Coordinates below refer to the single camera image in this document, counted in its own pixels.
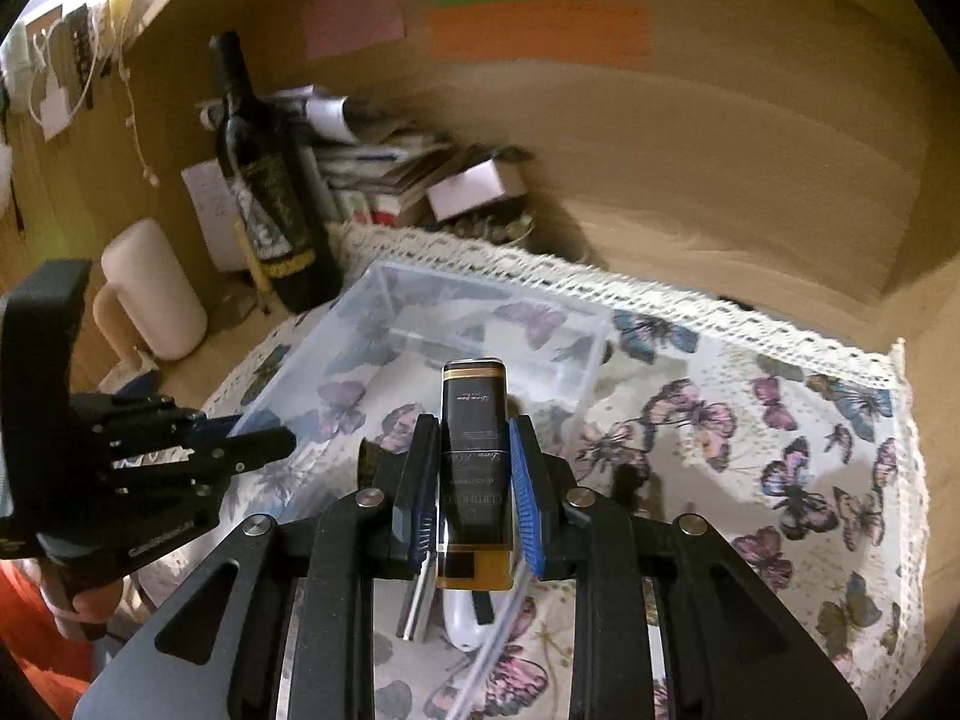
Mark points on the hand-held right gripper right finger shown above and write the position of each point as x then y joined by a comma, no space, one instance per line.
525,510

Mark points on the stack of books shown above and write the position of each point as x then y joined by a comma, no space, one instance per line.
390,172

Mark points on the yellow pencil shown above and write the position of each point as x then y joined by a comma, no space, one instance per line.
253,266

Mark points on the white hanging tag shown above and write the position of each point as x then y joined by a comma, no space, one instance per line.
58,111

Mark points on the dark wine bottle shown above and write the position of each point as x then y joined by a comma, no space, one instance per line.
270,202

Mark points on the small container of coins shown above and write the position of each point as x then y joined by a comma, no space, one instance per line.
491,225

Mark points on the silver metal tube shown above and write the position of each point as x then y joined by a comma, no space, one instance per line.
416,607

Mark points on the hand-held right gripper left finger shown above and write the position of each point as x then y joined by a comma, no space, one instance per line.
424,495

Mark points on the pink sticky note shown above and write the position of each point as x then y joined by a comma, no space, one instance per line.
354,15

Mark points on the white paper note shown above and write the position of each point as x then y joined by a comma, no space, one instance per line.
206,210

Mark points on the lace ribbon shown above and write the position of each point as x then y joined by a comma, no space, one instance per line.
79,45

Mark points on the clear plastic box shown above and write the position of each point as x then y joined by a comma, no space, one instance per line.
360,330

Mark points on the orange sticky note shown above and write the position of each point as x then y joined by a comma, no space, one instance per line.
540,34

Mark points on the butterfly printed lace cloth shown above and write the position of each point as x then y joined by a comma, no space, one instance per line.
750,420

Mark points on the black amber perfume bottle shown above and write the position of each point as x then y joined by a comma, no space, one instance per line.
476,465

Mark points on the person's left hand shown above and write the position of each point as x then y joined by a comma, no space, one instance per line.
94,604

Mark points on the small white cardboard box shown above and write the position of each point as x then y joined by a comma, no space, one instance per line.
469,187

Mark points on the yellow hanging card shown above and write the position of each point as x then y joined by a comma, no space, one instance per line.
124,7

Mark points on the white plastic handheld device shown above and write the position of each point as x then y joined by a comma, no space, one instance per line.
461,622

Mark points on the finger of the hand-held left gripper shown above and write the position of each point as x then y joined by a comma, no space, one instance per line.
216,427
255,446

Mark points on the black lipstick tube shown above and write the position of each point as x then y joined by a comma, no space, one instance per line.
379,461

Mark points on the cream mug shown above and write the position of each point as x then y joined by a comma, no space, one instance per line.
150,285

